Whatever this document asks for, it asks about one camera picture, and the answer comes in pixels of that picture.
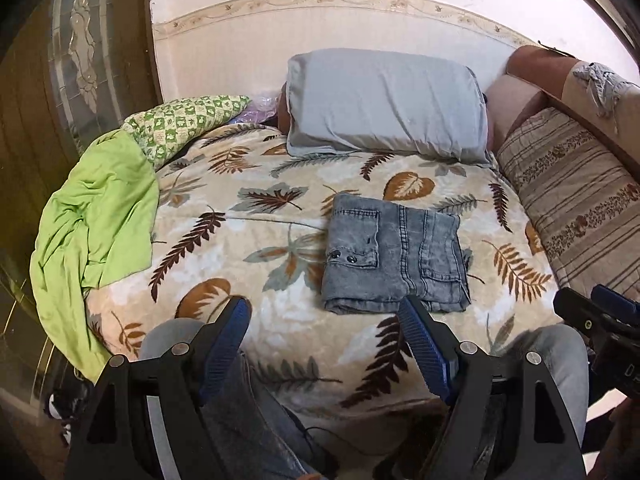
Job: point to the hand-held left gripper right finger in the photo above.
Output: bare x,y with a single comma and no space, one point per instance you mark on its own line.
425,350

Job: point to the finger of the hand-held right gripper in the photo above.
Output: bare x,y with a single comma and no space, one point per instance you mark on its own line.
575,310
615,301

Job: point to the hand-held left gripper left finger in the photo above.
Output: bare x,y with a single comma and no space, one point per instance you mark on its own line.
227,342

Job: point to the grey washed denim pants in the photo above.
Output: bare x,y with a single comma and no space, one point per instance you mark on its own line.
390,255

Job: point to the leaf printed blanket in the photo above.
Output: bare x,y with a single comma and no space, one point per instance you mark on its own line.
240,240

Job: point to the striped floral cushion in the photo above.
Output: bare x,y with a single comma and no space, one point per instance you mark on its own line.
575,185

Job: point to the black white sneaker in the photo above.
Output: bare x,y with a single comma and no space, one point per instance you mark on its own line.
62,407

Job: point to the lime green sheet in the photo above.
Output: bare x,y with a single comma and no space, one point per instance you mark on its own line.
90,220

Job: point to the grey crumpled cloth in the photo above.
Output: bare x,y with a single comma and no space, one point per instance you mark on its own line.
600,85

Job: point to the green patterned pillow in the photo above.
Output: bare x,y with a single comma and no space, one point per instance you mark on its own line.
185,115

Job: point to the purple plastic bag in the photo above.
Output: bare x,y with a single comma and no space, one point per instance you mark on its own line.
260,107

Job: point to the grey pillow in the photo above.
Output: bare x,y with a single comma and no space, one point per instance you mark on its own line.
385,105

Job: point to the wooden door with glass panel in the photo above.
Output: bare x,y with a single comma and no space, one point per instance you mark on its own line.
85,60

